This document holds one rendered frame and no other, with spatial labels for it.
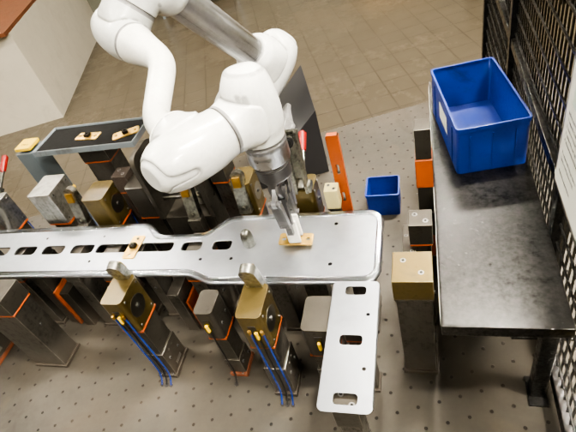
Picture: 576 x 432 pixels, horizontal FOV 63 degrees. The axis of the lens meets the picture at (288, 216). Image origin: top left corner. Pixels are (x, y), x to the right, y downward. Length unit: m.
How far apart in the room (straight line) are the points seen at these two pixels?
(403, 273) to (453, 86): 0.65
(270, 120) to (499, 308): 0.54
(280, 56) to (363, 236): 0.82
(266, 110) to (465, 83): 0.71
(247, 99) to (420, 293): 0.50
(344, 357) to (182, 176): 0.45
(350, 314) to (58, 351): 0.94
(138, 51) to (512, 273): 0.95
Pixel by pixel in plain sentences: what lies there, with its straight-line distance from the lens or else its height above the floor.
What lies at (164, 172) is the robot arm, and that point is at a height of 1.39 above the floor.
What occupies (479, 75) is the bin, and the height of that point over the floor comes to 1.12.
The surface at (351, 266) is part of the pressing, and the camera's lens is 1.08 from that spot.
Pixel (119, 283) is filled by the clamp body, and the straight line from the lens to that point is 1.22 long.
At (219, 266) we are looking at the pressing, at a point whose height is 1.00.
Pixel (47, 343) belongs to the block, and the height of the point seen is 0.82.
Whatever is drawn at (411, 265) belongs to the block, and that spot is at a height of 1.06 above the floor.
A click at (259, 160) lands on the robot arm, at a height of 1.29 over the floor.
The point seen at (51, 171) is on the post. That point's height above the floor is 1.05.
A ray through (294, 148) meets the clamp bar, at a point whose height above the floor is 1.17.
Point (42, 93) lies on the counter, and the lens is 5.07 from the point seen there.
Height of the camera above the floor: 1.81
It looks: 41 degrees down
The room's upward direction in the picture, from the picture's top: 18 degrees counter-clockwise
